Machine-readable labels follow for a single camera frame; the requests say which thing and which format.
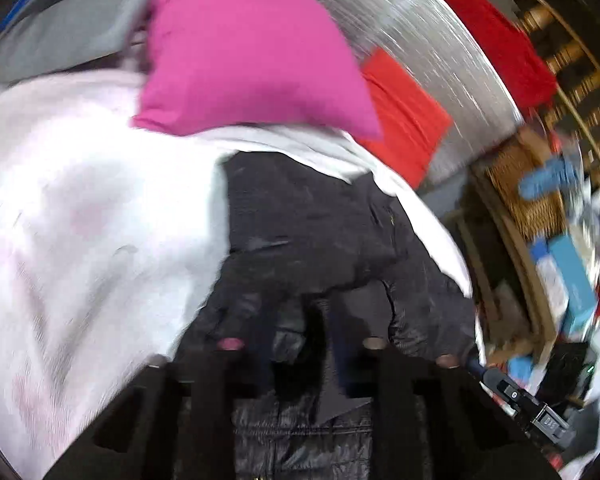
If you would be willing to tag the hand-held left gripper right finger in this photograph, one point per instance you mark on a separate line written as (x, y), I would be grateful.
(339, 340)

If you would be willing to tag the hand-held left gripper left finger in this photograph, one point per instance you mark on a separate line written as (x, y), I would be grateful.
(262, 340)

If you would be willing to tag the black puffer jacket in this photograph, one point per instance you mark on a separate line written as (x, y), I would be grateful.
(310, 240)

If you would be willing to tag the blue cardboard box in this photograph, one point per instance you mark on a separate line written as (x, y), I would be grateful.
(572, 285)

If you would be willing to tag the white bed sheet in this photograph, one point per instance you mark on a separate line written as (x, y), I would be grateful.
(80, 220)

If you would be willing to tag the wicker basket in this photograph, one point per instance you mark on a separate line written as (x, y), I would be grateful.
(520, 185)

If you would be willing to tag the blue slipper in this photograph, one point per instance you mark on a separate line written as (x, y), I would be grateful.
(547, 180)

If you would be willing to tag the orange-red cushion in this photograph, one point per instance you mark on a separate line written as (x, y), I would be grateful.
(405, 115)

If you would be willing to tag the pink pillow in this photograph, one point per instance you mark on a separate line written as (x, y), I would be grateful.
(250, 55)

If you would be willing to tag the silver striped cushion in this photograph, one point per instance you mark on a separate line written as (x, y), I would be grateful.
(430, 55)

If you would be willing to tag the red cloth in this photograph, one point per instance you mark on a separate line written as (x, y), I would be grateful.
(495, 35)

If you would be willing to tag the wooden spindle railing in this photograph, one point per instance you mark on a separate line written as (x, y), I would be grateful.
(570, 60)

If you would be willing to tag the grey cloth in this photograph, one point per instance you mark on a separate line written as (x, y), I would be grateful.
(70, 25)

